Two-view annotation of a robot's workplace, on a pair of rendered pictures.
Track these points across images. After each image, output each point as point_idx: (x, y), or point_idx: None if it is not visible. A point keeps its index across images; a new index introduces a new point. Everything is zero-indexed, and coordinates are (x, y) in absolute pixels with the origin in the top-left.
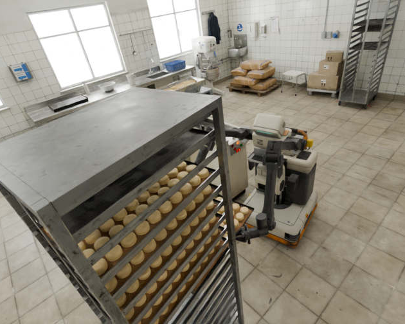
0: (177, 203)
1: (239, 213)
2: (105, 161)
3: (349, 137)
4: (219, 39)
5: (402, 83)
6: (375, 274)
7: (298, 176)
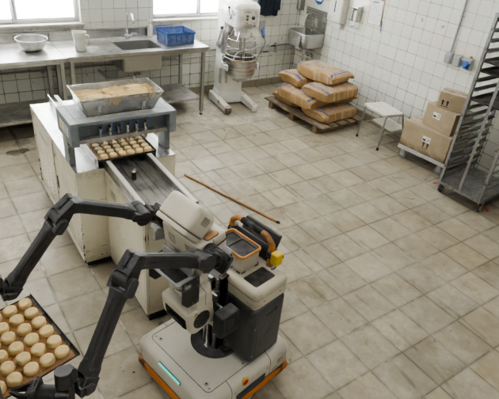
0: None
1: (50, 353)
2: None
3: (418, 257)
4: (277, 8)
5: None
6: None
7: (237, 310)
